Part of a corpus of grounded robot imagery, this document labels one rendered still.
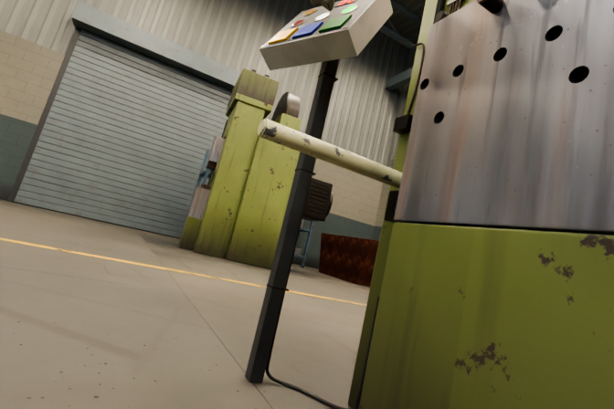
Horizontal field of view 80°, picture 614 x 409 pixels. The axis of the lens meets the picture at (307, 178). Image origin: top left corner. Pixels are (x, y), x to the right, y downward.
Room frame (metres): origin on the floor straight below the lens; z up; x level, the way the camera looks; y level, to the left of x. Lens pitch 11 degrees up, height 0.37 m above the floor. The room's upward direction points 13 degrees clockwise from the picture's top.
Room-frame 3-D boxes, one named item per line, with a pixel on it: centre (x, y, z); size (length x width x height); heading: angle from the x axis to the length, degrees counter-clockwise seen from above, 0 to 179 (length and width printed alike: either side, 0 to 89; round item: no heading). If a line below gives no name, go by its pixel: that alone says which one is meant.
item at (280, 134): (0.90, -0.07, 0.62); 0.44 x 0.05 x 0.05; 116
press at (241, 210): (5.94, 0.59, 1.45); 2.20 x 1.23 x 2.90; 115
